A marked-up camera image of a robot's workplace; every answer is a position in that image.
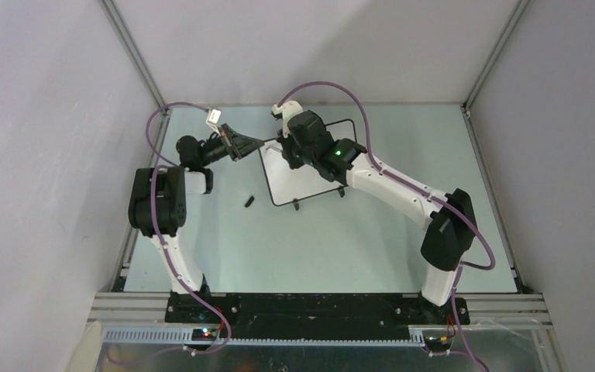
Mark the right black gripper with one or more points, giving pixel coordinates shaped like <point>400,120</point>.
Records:
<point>286,143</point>

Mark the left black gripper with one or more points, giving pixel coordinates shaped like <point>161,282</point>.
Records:
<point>230,141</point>

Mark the black white marker pen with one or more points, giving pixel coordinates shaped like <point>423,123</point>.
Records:
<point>273,147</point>

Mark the black framed whiteboard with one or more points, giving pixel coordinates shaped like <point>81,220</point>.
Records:
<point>285,185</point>

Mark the black marker cap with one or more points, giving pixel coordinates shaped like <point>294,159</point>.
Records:
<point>249,201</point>

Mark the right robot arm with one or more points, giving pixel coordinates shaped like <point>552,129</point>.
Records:
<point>446,218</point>

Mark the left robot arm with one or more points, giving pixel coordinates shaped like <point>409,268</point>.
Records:
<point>158,200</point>

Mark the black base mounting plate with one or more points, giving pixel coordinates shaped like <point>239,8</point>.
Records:
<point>314,317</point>

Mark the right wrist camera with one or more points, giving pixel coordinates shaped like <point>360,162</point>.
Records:
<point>285,112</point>

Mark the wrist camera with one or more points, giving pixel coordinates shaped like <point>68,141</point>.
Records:
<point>285,112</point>
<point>213,117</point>

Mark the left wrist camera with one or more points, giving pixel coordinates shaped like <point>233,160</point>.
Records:
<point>213,117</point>

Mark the aluminium frame rail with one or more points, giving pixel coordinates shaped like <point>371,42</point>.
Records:
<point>139,317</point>

